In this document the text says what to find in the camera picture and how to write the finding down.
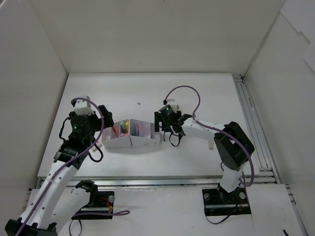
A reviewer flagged aluminium front rail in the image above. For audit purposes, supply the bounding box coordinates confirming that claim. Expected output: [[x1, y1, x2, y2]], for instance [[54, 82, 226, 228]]
[[35, 171, 277, 189]]

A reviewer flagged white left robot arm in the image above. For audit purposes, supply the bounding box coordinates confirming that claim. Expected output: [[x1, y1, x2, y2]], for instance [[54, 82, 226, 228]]
[[5, 101, 114, 236]]

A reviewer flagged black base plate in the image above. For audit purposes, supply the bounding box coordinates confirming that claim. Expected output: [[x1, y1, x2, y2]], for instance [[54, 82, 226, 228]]
[[202, 188, 252, 216], [71, 191, 115, 220]]

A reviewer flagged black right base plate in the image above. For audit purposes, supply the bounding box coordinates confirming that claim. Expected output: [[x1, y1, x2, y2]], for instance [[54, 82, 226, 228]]
[[202, 188, 252, 216]]

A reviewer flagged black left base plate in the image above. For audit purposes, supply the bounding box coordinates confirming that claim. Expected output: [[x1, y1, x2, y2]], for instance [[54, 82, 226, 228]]
[[71, 191, 115, 220]]

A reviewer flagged aluminium right side rail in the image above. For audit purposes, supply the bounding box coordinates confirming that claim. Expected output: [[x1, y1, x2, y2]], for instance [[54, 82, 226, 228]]
[[232, 74, 280, 184]]

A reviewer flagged red gel pen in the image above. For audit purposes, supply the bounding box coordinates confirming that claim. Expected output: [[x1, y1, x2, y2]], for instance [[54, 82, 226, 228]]
[[112, 127, 119, 138]]

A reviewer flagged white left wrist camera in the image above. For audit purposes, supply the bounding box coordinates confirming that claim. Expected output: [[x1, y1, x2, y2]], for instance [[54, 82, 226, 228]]
[[71, 95, 94, 116]]

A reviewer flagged beige eraser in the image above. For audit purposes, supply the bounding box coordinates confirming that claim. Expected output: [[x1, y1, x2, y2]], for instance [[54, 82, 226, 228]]
[[208, 141, 214, 150]]

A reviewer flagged white divided organizer right box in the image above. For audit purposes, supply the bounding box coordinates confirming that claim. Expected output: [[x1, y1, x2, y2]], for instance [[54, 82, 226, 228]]
[[129, 119, 160, 147]]

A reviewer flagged white divided organizer left box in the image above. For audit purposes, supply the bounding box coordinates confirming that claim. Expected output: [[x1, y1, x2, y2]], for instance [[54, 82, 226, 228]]
[[101, 121, 131, 149]]

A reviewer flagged aluminium rail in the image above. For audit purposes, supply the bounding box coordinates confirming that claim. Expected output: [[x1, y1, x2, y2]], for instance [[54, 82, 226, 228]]
[[35, 171, 277, 189], [232, 74, 280, 184]]

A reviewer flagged yellow highlighter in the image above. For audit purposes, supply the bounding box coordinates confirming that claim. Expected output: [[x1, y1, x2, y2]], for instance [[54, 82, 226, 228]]
[[124, 120, 129, 133]]

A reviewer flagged white divided organizer box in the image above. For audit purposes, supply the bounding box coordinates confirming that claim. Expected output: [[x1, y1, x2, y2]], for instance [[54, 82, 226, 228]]
[[129, 119, 160, 147], [101, 121, 131, 149]]

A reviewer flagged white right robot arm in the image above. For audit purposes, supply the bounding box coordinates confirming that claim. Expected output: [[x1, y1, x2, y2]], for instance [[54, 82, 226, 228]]
[[155, 105, 255, 203]]

